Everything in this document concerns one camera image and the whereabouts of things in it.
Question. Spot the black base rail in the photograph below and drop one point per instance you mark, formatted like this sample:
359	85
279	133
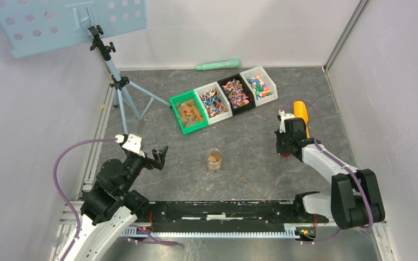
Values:
225	217

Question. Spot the mint green cylindrical handle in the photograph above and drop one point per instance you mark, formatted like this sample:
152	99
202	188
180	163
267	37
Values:
228	64

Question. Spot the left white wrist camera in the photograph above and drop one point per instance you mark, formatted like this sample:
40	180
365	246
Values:
131	143

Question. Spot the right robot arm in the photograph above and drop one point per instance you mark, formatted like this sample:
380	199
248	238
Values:
354	199

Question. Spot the clear plastic jar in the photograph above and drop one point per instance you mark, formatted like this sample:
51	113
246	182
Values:
214	159

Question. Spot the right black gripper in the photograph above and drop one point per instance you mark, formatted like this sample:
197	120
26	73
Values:
280	149

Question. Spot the yellow plastic scoop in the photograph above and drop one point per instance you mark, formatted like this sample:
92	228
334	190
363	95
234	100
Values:
300	111

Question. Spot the black lollipop bin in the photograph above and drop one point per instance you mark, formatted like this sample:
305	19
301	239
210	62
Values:
237	91

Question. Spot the light blue music stand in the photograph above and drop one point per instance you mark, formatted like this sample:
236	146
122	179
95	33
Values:
34	27

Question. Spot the green candy bin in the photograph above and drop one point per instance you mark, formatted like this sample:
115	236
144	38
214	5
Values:
189	112

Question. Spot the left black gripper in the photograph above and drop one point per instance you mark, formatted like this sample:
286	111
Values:
159	158

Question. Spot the white lollipop bin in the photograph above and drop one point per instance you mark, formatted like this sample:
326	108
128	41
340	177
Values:
215	106

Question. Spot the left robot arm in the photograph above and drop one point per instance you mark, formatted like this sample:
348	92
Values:
110	206

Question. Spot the white candy bin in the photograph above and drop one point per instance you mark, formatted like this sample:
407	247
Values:
261	85

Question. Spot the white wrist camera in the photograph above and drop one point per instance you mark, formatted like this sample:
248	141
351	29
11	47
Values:
283	116
131	143

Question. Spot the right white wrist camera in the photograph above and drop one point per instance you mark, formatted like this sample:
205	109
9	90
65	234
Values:
283	116

